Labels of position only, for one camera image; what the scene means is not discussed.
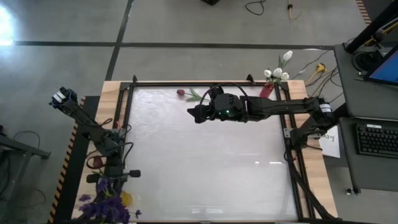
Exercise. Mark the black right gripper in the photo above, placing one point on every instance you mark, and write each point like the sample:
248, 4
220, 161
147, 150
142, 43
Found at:
231, 104

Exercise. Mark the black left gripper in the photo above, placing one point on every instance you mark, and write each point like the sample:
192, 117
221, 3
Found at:
115, 169

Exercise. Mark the small purple flower bunch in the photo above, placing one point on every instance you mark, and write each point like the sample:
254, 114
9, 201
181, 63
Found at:
101, 185

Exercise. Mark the large purple flower bunch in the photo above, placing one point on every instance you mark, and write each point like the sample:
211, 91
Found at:
107, 208

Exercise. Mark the white artificial tulip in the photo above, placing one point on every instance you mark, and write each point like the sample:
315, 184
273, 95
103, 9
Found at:
267, 73
287, 55
285, 76
277, 72

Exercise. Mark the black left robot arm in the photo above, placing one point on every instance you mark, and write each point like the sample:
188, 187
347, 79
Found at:
81, 116

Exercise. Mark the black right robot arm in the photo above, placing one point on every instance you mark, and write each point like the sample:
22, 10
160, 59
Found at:
280, 107

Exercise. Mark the red glass vase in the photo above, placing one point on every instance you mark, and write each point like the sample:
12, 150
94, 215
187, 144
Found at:
266, 90

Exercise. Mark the black hazard-striped base platform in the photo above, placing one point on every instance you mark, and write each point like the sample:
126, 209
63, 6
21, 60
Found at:
73, 186

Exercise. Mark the grey metal stand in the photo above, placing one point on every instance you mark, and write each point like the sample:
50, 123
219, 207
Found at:
18, 147

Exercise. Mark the white paper sheet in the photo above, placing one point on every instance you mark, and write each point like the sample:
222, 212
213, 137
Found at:
331, 146

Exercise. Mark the grey desk with laptop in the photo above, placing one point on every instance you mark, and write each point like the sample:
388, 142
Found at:
357, 96

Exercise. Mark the black desk caster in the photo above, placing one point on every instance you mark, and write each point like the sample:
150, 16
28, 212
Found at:
353, 190

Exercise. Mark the grey desk with keyboard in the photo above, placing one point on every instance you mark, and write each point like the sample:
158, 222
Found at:
367, 172

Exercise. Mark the black keyboard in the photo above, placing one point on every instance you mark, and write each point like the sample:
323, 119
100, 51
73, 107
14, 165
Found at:
376, 140

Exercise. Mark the laptop with blue screen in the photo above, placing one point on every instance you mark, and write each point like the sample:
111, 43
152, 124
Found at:
387, 67

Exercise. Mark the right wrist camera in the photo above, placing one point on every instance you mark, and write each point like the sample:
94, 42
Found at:
217, 91

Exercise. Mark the black frame clamp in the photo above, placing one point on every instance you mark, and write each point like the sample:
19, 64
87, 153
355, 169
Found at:
134, 78
250, 79

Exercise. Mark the black upright rig post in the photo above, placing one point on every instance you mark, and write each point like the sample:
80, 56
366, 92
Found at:
370, 29

